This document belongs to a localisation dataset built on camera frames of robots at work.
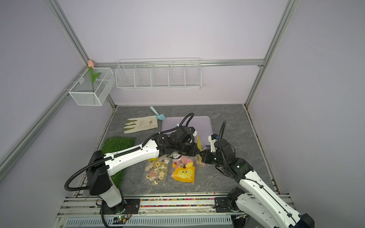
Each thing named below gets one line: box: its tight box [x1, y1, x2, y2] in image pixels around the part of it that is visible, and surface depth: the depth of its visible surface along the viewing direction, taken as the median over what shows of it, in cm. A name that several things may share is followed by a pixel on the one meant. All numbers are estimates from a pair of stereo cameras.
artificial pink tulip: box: [87, 59, 102, 93], surface depth 92 cm
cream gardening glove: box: [123, 115, 159, 134], surface depth 111 cm
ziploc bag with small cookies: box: [143, 157, 170, 186], surface depth 84 cm
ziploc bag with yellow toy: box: [171, 155, 197, 184], surface depth 83 cm
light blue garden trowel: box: [149, 105, 167, 121], surface depth 115 cm
